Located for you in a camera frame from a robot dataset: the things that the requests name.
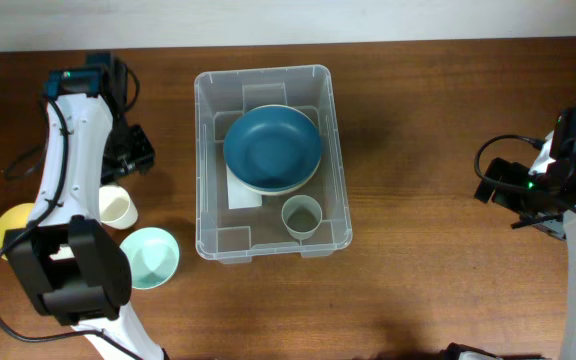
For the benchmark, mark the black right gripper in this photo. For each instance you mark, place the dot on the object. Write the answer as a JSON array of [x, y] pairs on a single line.
[[513, 172]]

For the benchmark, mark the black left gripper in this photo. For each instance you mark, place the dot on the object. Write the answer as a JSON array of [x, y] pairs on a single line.
[[146, 158]]

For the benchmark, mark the cream plastic cup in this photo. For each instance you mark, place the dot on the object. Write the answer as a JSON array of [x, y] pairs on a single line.
[[117, 209]]

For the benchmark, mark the cream plastic bowl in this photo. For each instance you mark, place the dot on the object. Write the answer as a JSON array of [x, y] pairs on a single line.
[[278, 190]]

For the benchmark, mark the blue plastic bowl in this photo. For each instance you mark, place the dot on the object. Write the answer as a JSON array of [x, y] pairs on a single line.
[[272, 147]]

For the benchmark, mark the grey plastic cup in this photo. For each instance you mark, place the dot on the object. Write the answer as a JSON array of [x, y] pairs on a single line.
[[301, 215]]

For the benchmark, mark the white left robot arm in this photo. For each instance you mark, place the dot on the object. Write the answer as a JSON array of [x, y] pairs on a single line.
[[69, 267]]

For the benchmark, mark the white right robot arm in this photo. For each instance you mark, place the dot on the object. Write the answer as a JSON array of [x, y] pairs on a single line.
[[543, 195]]

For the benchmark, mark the mint green small bowl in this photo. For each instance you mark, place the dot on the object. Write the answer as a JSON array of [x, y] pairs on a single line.
[[153, 254]]

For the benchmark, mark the white paper label in bin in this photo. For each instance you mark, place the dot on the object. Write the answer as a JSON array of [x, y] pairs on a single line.
[[239, 196]]

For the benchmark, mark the yellow small bowl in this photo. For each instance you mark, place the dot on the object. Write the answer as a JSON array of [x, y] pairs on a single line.
[[14, 218]]

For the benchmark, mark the clear plastic storage bin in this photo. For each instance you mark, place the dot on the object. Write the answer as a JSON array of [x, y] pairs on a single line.
[[276, 130]]

